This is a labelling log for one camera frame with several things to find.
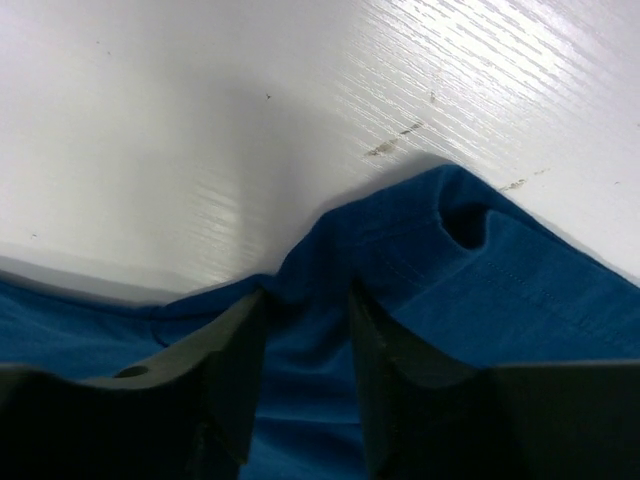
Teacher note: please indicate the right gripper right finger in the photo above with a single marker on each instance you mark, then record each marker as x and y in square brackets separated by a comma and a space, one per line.
[426, 415]

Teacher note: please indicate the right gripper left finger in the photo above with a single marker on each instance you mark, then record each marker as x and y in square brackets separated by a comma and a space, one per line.
[186, 412]

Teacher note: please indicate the blue printed t-shirt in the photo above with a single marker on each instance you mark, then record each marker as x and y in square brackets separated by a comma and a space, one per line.
[449, 257]

